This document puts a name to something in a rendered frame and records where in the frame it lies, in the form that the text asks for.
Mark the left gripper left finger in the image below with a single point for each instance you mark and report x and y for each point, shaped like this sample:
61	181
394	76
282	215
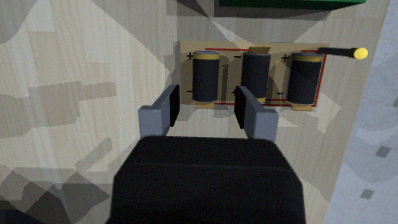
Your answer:
157	118

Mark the black battery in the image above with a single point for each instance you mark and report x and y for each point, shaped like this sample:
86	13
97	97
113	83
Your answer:
304	78
255	70
205	77

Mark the green open box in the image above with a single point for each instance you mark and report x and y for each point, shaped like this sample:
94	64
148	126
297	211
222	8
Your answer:
292	4

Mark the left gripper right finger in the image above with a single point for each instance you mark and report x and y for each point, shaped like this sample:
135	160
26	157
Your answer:
257	122

